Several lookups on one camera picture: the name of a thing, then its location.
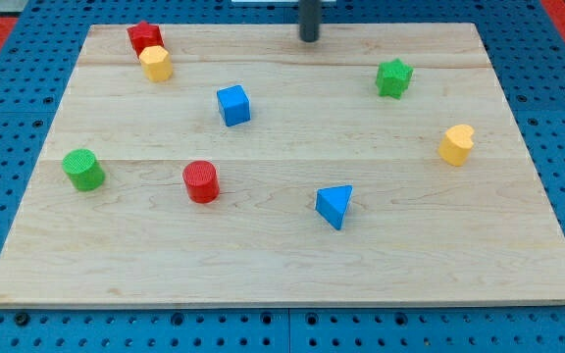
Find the green star block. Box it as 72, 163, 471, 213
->
375, 59, 414, 99

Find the red star block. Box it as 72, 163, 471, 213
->
127, 21, 165, 56

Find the blue triangle block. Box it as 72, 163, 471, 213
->
315, 185, 353, 230

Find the red cylinder block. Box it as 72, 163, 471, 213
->
182, 161, 220, 203

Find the blue cube block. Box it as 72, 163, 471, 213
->
216, 85, 251, 126

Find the wooden board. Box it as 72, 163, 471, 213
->
0, 23, 565, 309

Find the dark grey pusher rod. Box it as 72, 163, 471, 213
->
298, 0, 322, 43

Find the yellow hexagon block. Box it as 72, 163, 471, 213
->
139, 45, 173, 82

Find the yellow heart block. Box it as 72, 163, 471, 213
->
437, 125, 475, 167

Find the green cylinder block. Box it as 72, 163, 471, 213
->
62, 148, 105, 191

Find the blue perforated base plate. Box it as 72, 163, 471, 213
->
0, 0, 565, 352

